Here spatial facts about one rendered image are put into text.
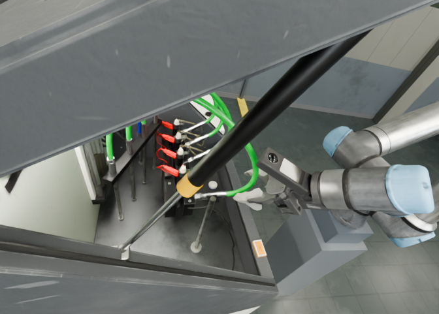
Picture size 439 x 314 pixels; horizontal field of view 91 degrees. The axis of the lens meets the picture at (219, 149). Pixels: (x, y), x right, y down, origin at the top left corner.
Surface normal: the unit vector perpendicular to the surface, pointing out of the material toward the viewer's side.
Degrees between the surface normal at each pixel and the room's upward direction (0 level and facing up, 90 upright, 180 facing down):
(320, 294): 0
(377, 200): 85
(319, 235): 0
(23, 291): 90
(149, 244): 0
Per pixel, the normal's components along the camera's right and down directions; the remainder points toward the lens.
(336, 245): 0.22, -0.71
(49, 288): 0.22, 0.70
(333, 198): -0.65, 0.29
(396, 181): -0.64, -0.42
